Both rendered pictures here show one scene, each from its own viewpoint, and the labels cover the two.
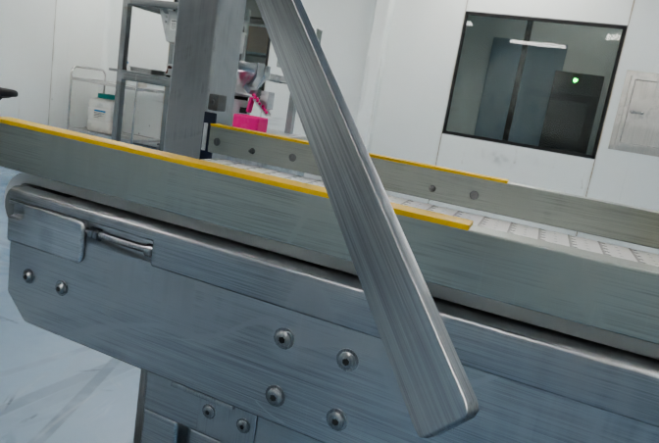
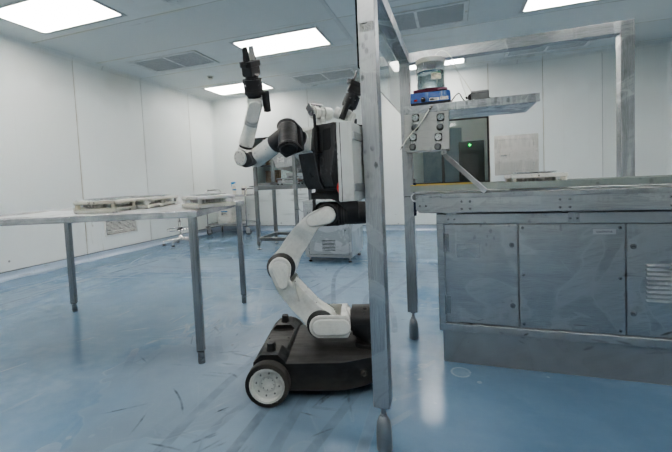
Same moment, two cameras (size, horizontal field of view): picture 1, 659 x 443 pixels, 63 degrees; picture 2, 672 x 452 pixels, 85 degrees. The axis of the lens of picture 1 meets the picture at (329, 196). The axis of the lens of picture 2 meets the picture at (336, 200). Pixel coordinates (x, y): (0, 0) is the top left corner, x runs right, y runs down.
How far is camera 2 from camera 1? 1.67 m
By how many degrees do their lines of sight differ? 7
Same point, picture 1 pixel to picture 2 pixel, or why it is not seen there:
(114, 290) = (435, 203)
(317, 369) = (466, 203)
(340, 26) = not seen: hidden behind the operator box
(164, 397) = (440, 220)
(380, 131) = not seen: hidden behind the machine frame
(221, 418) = (450, 219)
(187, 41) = (406, 169)
